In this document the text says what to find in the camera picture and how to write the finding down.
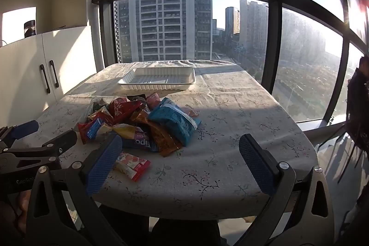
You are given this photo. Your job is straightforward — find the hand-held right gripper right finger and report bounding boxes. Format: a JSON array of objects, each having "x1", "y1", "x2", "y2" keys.
[{"x1": 233, "y1": 133, "x2": 335, "y2": 246}]

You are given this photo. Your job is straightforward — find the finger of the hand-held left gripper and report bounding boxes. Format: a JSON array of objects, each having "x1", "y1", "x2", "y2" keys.
[
  {"x1": 0, "y1": 129, "x2": 78, "y2": 170},
  {"x1": 0, "y1": 120, "x2": 39, "y2": 148}
]

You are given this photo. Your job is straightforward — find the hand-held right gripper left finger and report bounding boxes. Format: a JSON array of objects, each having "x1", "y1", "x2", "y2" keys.
[{"x1": 25, "y1": 133, "x2": 127, "y2": 246}]

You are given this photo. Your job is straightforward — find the peach print snack packet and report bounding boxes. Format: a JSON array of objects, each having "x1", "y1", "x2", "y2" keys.
[{"x1": 114, "y1": 152, "x2": 151, "y2": 182}]

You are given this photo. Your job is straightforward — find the red blue-label snack packet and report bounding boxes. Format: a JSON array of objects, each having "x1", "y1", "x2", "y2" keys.
[{"x1": 77, "y1": 116, "x2": 114, "y2": 145}]

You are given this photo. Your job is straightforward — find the yellow purple snack packet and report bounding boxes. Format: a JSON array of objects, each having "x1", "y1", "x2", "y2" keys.
[{"x1": 99, "y1": 123, "x2": 160, "y2": 153}]

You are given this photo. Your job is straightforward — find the green snack packet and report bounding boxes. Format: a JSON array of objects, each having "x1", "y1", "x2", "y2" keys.
[{"x1": 86, "y1": 96, "x2": 113, "y2": 112}]

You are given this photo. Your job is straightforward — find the large red snack packet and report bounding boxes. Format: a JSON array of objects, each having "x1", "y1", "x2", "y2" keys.
[{"x1": 108, "y1": 97, "x2": 147, "y2": 125}]

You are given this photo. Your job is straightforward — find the orange brown snack packet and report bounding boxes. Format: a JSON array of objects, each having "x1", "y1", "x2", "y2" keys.
[{"x1": 130, "y1": 109, "x2": 183, "y2": 157}]

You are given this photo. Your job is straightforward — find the blue snack packet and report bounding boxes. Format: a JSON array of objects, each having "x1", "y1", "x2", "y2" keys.
[{"x1": 148, "y1": 98, "x2": 202, "y2": 147}]

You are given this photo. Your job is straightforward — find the white plastic tray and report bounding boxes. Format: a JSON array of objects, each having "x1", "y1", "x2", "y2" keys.
[{"x1": 117, "y1": 67, "x2": 196, "y2": 91}]

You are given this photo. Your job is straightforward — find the person's left hand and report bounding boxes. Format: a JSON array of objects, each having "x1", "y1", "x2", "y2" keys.
[{"x1": 12, "y1": 190, "x2": 35, "y2": 235}]

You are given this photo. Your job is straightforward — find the floral tablecloth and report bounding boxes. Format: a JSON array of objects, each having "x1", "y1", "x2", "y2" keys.
[{"x1": 21, "y1": 60, "x2": 319, "y2": 219}]

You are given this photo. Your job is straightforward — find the gold red snack packet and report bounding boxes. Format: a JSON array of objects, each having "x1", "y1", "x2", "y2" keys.
[{"x1": 88, "y1": 106, "x2": 111, "y2": 122}]

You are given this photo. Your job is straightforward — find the white cabinet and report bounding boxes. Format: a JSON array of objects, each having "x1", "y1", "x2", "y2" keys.
[{"x1": 0, "y1": 25, "x2": 97, "y2": 131}]

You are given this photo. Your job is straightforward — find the pink snack packet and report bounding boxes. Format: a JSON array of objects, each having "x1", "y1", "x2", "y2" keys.
[{"x1": 146, "y1": 92, "x2": 162, "y2": 111}]

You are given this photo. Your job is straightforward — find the small pale pink packet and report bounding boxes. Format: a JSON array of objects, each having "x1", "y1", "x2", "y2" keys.
[{"x1": 184, "y1": 104, "x2": 199, "y2": 117}]

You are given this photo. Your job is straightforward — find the dark jar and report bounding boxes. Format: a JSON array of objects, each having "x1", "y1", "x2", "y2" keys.
[{"x1": 24, "y1": 20, "x2": 36, "y2": 38}]

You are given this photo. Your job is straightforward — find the black cabinet handle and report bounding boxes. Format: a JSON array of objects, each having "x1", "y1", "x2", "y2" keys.
[
  {"x1": 49, "y1": 60, "x2": 60, "y2": 88},
  {"x1": 40, "y1": 64, "x2": 51, "y2": 94}
]

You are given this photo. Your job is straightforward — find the black window frame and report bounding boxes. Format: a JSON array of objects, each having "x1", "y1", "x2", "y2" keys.
[{"x1": 92, "y1": 0, "x2": 369, "y2": 131}]

